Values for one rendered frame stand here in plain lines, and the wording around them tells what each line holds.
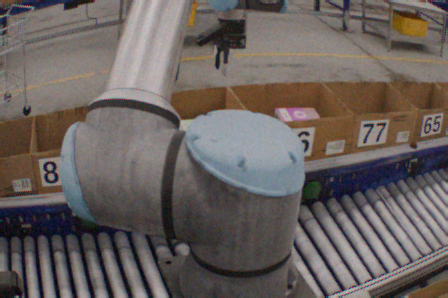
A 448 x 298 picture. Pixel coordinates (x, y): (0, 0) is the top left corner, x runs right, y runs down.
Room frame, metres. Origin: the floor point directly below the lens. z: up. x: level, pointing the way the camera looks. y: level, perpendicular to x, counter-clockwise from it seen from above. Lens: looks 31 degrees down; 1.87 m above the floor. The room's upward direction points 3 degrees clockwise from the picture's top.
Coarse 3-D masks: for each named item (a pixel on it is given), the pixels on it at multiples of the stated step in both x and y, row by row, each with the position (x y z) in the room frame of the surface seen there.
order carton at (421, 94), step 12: (396, 84) 2.07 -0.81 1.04; (408, 84) 2.10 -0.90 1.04; (420, 84) 2.13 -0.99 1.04; (432, 84) 2.17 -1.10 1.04; (408, 96) 2.10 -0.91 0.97; (420, 96) 2.14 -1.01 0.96; (432, 96) 2.17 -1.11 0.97; (444, 96) 2.06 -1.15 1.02; (420, 108) 2.14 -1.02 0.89; (432, 108) 2.15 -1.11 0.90; (444, 108) 1.84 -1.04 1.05; (420, 120) 1.78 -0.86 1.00; (444, 120) 1.85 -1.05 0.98; (420, 132) 1.79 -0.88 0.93; (444, 132) 1.86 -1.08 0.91
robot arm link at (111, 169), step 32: (160, 0) 0.78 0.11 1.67; (192, 0) 0.83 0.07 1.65; (128, 32) 0.74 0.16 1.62; (160, 32) 0.74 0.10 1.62; (128, 64) 0.69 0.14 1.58; (160, 64) 0.70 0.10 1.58; (128, 96) 0.64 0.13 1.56; (160, 96) 0.67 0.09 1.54; (96, 128) 0.61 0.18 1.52; (128, 128) 0.60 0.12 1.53; (160, 128) 0.63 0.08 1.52; (64, 160) 0.58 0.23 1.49; (96, 160) 0.57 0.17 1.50; (128, 160) 0.57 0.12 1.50; (160, 160) 0.57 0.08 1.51; (64, 192) 0.56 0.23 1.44; (96, 192) 0.55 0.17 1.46; (128, 192) 0.54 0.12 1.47; (160, 192) 0.54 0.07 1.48; (128, 224) 0.54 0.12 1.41; (160, 224) 0.53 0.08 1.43
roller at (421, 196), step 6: (408, 180) 1.68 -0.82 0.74; (414, 180) 1.68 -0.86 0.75; (408, 186) 1.66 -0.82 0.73; (414, 186) 1.63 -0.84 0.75; (414, 192) 1.61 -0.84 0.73; (420, 192) 1.58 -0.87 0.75; (420, 198) 1.55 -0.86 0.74; (426, 198) 1.53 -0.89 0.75; (426, 204) 1.50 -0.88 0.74; (432, 204) 1.49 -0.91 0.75; (432, 210) 1.45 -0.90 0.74; (438, 210) 1.44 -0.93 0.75; (432, 216) 1.43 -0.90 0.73; (438, 216) 1.40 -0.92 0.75; (438, 222) 1.38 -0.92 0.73; (444, 222) 1.36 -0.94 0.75; (444, 228) 1.33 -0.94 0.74
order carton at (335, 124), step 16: (240, 96) 1.80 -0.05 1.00; (256, 96) 1.82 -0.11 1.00; (272, 96) 1.85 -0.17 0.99; (288, 96) 1.87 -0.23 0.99; (304, 96) 1.89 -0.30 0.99; (320, 96) 1.91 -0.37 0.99; (256, 112) 1.83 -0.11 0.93; (272, 112) 1.85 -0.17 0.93; (320, 112) 1.90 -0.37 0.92; (336, 112) 1.77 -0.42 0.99; (320, 128) 1.59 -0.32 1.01; (336, 128) 1.62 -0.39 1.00; (352, 128) 1.64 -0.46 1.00; (320, 144) 1.60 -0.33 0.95; (304, 160) 1.58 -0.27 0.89
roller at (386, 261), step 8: (344, 200) 1.54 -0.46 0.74; (344, 208) 1.52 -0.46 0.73; (352, 208) 1.49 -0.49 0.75; (352, 216) 1.45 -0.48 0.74; (360, 216) 1.43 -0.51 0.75; (360, 224) 1.39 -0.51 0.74; (368, 224) 1.38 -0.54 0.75; (360, 232) 1.37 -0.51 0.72; (368, 232) 1.33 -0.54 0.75; (368, 240) 1.30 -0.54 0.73; (376, 240) 1.28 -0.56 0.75; (376, 248) 1.24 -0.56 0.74; (384, 248) 1.23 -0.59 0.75; (376, 256) 1.22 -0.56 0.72; (384, 256) 1.19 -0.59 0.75; (384, 264) 1.16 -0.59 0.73; (392, 264) 1.13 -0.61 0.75
